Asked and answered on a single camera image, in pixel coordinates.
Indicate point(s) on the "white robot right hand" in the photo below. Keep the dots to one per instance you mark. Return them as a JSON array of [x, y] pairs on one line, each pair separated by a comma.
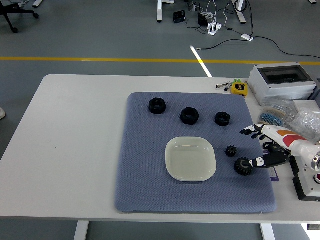
[[277, 136]]

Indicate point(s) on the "large black hex nut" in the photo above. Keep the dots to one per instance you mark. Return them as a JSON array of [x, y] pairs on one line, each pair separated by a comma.
[[152, 108], [185, 119]]

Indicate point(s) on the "black office chair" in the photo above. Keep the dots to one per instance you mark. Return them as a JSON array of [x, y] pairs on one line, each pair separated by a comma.
[[10, 10]]

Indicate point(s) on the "purple card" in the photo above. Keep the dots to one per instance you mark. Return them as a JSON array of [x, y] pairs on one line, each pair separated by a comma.
[[275, 175]]

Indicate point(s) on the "white square dish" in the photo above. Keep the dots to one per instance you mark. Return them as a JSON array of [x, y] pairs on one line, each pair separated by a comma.
[[190, 160]]

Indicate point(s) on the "yellow tape measure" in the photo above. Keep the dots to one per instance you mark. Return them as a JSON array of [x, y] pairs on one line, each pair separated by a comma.
[[238, 88]]

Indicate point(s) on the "clear bag of small parts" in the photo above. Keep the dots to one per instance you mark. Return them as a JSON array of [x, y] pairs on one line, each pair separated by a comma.
[[307, 122]]

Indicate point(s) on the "white desk foot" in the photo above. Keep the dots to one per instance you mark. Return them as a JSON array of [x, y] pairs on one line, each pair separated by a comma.
[[38, 2]]

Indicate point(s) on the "white table leg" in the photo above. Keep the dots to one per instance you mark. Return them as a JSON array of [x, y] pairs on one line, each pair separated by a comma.
[[81, 231], [267, 232]]

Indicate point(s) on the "white power strip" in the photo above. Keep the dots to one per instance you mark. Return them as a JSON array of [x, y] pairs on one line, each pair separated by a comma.
[[213, 28]]

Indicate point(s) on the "bag of blue resistors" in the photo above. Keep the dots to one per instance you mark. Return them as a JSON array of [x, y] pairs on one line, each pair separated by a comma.
[[271, 118]]

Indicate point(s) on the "small black gear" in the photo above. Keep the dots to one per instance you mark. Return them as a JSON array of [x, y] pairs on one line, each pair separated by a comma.
[[231, 151]]

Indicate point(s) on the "silver pocket tool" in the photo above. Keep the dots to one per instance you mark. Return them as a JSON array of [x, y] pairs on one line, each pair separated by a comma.
[[221, 85]]

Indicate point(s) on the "white power adapter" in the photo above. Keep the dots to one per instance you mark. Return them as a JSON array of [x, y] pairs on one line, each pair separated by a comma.
[[247, 37]]

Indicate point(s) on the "small black hex nut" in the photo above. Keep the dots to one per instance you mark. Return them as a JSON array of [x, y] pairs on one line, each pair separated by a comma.
[[218, 122]]

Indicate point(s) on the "grey electrical enclosure box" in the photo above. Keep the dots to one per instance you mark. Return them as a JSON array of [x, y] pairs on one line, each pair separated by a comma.
[[260, 85]]

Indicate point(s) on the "blue-grey textured mat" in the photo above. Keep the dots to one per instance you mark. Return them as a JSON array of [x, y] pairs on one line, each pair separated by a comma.
[[150, 175]]

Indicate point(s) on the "white desk leg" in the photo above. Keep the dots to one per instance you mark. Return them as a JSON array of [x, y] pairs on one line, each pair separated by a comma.
[[159, 11], [240, 15]]

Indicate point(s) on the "black electronic box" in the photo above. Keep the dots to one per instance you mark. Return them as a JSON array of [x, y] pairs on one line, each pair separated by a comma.
[[179, 17]]

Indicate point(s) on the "white shoe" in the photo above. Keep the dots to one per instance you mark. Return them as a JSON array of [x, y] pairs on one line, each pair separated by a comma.
[[2, 113]]

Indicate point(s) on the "large black gear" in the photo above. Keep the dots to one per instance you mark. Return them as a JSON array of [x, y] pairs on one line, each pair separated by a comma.
[[240, 170]]

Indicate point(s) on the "flat white box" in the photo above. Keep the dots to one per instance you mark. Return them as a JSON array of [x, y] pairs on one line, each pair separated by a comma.
[[306, 105]]

